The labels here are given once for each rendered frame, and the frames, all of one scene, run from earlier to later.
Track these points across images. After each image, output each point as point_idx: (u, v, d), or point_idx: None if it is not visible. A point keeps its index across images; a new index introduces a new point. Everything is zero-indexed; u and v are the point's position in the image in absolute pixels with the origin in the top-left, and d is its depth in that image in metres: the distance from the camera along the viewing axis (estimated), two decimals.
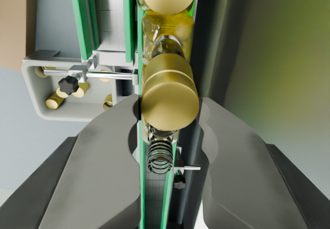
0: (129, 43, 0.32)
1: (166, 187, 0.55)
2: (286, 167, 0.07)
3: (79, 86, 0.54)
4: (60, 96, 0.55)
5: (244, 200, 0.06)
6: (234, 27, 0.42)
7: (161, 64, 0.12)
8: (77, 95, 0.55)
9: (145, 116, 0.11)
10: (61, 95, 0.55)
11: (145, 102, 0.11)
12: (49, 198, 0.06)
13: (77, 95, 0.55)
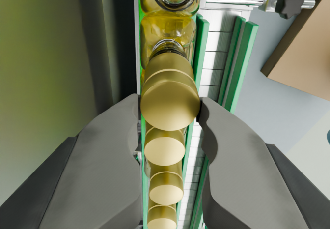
0: (202, 44, 0.31)
1: None
2: (286, 167, 0.07)
3: (196, 110, 0.12)
4: None
5: (244, 200, 0.06)
6: (92, 31, 0.41)
7: None
8: (156, 105, 0.11)
9: (182, 147, 0.16)
10: None
11: (181, 156, 0.16)
12: (49, 198, 0.06)
13: (155, 103, 0.11)
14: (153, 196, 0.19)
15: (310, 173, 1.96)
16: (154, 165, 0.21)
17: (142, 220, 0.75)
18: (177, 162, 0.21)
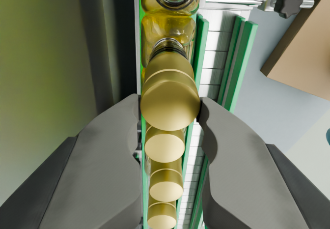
0: (202, 43, 0.31)
1: None
2: (286, 167, 0.07)
3: (196, 111, 0.12)
4: None
5: (244, 200, 0.06)
6: (93, 31, 0.41)
7: None
8: (156, 105, 0.11)
9: (182, 144, 0.16)
10: None
11: (181, 152, 0.16)
12: (49, 198, 0.06)
13: (155, 103, 0.11)
14: (153, 192, 0.19)
15: (310, 173, 1.96)
16: (154, 163, 0.21)
17: (142, 219, 0.75)
18: (177, 160, 0.21)
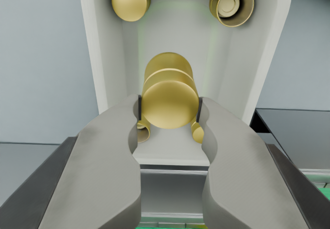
0: None
1: None
2: (286, 167, 0.07)
3: None
4: (147, 92, 0.11)
5: (244, 200, 0.06)
6: None
7: None
8: None
9: None
10: (156, 100, 0.11)
11: None
12: (49, 198, 0.06)
13: None
14: None
15: None
16: None
17: None
18: None
